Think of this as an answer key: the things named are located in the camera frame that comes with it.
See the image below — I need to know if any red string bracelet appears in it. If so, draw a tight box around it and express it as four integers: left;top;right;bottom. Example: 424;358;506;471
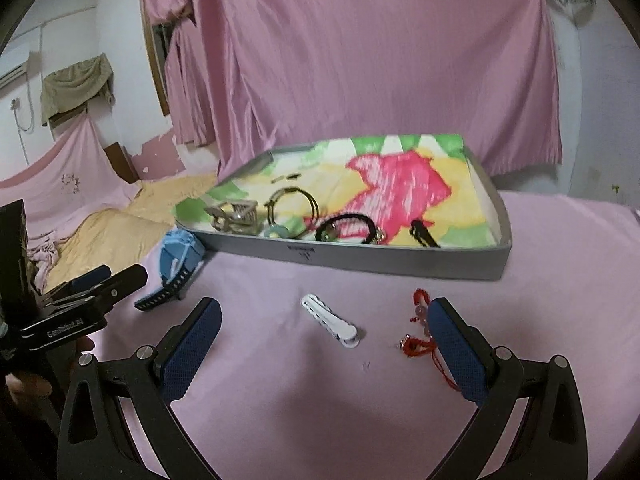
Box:
397;287;464;394

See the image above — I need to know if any blue digital watch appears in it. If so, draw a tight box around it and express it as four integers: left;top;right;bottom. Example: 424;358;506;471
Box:
134;229;205;312

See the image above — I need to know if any white hair clip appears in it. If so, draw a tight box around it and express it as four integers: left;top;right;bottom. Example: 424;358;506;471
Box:
300;294;360;349

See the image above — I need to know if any black hair clip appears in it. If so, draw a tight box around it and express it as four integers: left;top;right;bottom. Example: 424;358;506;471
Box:
409;219;439;248

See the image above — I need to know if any brown hair tie with flower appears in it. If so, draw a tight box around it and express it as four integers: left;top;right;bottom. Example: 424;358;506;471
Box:
261;185;321;241

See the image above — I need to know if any black hair tie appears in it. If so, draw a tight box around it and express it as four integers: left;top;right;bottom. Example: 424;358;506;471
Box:
314;212;386;246

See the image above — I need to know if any left hand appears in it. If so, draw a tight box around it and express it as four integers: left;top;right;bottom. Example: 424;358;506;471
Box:
6;336;96;406

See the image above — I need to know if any yellow bed cover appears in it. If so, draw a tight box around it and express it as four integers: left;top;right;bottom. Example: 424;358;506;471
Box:
46;174;216;290

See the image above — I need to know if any pink tablecloth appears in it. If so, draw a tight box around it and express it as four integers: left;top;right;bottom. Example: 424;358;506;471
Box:
96;192;639;479

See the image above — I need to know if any pink sheet on headboard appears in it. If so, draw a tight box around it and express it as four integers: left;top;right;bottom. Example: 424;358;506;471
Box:
1;113;140;290

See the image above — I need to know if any wooden headboard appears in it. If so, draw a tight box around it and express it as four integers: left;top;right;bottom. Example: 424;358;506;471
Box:
103;142;139;183

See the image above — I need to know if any grey tray box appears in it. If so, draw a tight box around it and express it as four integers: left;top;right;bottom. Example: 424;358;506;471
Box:
176;145;512;281

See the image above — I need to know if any colourful floral tray liner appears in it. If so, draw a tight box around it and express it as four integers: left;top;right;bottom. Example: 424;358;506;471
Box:
175;134;500;249

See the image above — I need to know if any olive green hanging cloth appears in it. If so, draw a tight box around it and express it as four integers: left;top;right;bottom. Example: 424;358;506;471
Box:
40;53;115;126

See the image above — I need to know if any white air conditioner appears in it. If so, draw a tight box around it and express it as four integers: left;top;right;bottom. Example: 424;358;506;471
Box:
0;60;28;89

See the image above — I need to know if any tied pink window curtain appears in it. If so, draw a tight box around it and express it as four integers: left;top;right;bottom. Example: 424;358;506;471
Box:
143;0;216;148

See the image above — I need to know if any large pink curtain sheet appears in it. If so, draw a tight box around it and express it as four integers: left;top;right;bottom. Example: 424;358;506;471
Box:
192;0;562;174

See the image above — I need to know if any brown window frame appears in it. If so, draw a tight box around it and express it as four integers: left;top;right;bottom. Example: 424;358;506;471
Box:
140;0;172;116

